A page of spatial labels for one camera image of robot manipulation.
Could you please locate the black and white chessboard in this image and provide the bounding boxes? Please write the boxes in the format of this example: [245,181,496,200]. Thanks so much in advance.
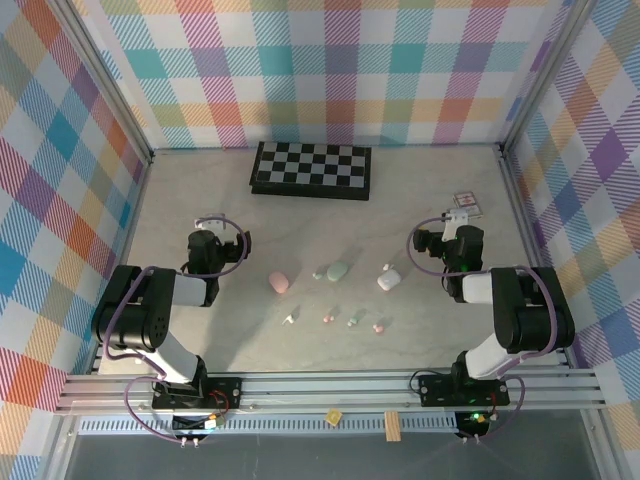
[248,140,374,202]

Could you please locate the playing card box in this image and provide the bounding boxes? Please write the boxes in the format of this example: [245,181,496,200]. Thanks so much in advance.
[452,191,485,220]

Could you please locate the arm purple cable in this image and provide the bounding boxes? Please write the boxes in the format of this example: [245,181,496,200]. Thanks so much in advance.
[102,214,254,446]
[407,214,571,444]

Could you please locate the aluminium frame post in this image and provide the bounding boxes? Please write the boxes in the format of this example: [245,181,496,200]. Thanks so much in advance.
[498,0,597,154]
[47,0,155,166]

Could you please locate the aluminium side rail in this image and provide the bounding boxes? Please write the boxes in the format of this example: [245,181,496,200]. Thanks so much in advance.
[498,143,571,351]
[92,152,154,361]

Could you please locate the slotted grey cable duct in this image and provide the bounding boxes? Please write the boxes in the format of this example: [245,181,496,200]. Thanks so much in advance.
[78,413,461,435]

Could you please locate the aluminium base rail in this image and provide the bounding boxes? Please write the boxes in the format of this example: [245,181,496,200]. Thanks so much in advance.
[54,349,609,416]

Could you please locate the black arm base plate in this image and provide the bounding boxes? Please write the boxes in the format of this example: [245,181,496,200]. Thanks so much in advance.
[151,375,244,411]
[417,372,511,407]

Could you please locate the black controller board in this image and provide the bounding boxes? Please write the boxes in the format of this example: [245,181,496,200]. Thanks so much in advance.
[171,412,225,442]
[453,409,494,442]

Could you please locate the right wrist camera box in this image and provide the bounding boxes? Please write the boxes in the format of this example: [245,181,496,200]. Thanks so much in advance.
[442,207,476,241]

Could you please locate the small wooden block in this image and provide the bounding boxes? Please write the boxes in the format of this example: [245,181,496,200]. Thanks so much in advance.
[384,410,403,443]

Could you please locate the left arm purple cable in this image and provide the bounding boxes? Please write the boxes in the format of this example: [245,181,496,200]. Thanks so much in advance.
[102,214,254,446]

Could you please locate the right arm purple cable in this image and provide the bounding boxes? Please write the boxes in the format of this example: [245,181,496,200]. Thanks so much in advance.
[407,214,571,444]

